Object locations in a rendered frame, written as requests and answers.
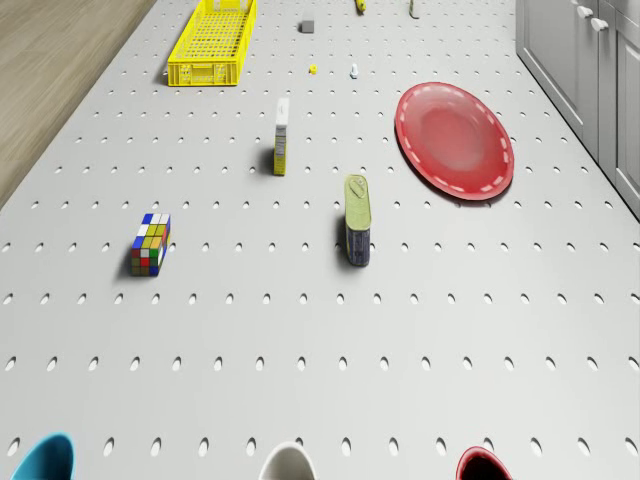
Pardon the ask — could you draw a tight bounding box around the flat-sided can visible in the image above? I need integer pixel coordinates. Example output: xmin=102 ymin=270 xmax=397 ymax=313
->
xmin=342 ymin=173 xmax=373 ymax=268

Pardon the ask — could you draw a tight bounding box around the white and yellow box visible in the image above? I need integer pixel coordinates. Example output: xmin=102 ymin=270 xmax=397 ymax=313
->
xmin=272 ymin=96 xmax=291 ymax=177

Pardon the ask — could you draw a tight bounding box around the red plate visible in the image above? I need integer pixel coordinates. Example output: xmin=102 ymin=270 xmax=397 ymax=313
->
xmin=393 ymin=81 xmax=516 ymax=203

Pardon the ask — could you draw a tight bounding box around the puzzle cube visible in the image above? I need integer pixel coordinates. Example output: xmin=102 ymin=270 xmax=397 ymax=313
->
xmin=130 ymin=212 xmax=173 ymax=278

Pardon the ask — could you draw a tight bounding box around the yellow basket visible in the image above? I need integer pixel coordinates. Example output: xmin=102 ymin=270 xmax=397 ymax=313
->
xmin=167 ymin=0 xmax=259 ymax=89

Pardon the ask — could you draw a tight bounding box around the yellow mug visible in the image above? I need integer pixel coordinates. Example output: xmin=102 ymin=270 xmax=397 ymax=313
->
xmin=257 ymin=440 xmax=320 ymax=480

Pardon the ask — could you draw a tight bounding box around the red mug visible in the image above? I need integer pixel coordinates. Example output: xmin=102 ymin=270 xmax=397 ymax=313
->
xmin=454 ymin=445 xmax=515 ymax=480

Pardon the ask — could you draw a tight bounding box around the white cabinet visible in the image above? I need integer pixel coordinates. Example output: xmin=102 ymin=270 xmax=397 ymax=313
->
xmin=514 ymin=0 xmax=640 ymax=222

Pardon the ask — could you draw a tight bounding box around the blue mug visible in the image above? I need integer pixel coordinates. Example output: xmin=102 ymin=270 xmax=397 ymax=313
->
xmin=9 ymin=432 xmax=78 ymax=480

